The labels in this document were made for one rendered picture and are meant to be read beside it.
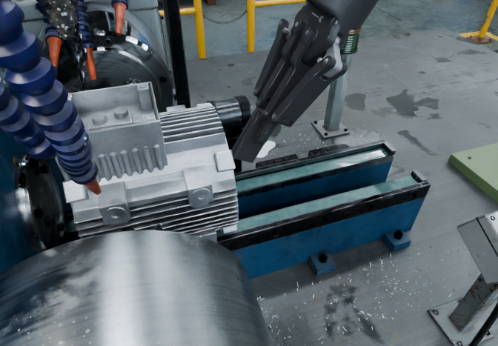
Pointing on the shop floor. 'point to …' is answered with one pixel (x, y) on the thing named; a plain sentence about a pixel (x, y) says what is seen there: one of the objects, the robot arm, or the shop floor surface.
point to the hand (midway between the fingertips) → (254, 135)
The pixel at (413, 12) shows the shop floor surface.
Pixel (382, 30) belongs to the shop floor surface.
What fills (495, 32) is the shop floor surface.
